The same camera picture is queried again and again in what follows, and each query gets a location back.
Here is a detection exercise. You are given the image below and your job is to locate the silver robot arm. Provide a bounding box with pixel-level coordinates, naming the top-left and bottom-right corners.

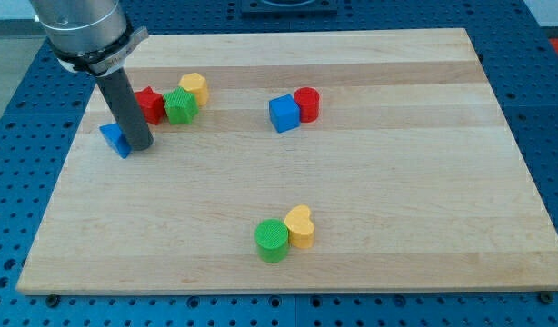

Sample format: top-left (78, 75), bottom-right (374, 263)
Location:
top-left (31, 0), bottom-right (149, 77)

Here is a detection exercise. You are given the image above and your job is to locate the green star block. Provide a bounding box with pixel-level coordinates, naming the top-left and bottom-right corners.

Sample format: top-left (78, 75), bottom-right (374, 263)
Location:
top-left (164, 87), bottom-right (199, 124)

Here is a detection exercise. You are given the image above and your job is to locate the red star block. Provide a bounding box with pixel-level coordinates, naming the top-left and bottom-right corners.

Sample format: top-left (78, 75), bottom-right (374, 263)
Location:
top-left (135, 86), bottom-right (165, 125)

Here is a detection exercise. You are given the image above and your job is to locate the blue triangle block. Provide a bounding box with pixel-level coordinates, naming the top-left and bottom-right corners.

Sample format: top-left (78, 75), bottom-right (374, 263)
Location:
top-left (99, 123), bottom-right (132, 159)

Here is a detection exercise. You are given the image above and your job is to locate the blue cube block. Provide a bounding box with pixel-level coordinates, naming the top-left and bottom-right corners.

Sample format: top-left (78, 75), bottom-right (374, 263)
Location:
top-left (269, 94), bottom-right (300, 133)

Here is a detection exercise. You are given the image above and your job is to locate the wooden board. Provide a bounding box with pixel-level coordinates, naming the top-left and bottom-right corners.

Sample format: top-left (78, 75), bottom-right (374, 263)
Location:
top-left (17, 28), bottom-right (558, 295)

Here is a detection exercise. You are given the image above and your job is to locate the yellow heart block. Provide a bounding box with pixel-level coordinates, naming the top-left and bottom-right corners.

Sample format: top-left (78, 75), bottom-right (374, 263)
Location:
top-left (284, 204), bottom-right (315, 249)

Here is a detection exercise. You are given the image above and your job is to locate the red cylinder block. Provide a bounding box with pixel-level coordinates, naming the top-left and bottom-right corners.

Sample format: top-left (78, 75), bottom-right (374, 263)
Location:
top-left (294, 87), bottom-right (320, 123)

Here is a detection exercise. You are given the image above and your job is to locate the green cylinder block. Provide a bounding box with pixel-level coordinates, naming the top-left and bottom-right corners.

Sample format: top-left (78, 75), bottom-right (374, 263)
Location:
top-left (254, 219), bottom-right (289, 263)

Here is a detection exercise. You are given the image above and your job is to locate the yellow hexagon block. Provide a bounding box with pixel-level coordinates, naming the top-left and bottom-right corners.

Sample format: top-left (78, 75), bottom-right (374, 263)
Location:
top-left (178, 73), bottom-right (210, 106)

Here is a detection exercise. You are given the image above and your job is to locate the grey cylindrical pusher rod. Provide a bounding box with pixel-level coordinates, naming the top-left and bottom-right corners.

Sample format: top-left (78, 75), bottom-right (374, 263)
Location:
top-left (95, 68), bottom-right (154, 151)

